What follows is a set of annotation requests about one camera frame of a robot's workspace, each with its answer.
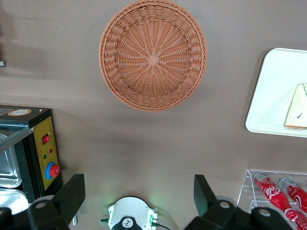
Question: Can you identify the red cola bottle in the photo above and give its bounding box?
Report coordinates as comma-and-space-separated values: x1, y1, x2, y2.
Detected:
278, 177, 307, 214
253, 172, 307, 230

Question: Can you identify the steel pan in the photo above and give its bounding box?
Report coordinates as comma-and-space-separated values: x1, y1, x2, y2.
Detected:
0, 188, 30, 216
0, 133, 23, 188

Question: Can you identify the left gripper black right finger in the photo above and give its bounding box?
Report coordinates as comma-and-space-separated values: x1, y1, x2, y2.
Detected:
184, 174, 298, 230

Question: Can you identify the black food warmer appliance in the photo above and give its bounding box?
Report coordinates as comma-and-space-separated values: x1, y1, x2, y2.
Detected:
0, 104, 64, 216

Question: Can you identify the round brown wicker basket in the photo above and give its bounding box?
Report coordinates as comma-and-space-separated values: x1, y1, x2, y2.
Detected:
98, 0, 209, 113

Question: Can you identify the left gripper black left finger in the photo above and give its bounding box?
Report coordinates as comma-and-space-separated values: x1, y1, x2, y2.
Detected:
0, 173, 86, 230

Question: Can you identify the clear acrylic bottle rack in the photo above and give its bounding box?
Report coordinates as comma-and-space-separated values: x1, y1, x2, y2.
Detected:
236, 169, 307, 230

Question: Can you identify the beige rectangular tray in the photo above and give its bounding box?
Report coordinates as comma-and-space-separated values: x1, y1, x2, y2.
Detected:
245, 47, 307, 138

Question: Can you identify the triangular sandwich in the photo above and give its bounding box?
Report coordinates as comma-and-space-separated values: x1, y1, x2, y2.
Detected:
283, 82, 307, 131

